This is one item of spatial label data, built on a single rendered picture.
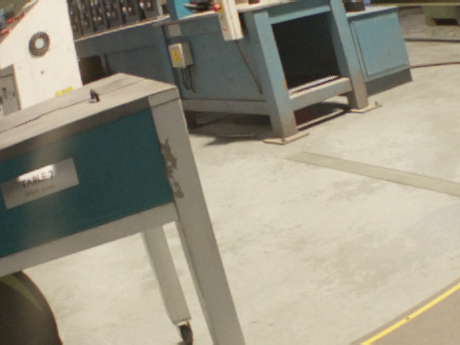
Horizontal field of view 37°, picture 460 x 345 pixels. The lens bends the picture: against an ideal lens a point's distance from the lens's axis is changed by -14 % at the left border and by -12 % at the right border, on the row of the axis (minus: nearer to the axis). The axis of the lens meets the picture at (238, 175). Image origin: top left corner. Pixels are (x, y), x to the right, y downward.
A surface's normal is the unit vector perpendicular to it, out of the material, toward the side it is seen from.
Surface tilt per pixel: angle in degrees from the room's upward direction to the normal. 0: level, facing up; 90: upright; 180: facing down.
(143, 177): 90
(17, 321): 90
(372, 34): 90
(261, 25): 90
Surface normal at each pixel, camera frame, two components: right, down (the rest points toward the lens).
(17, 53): 0.54, 0.10
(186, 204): 0.33, 0.18
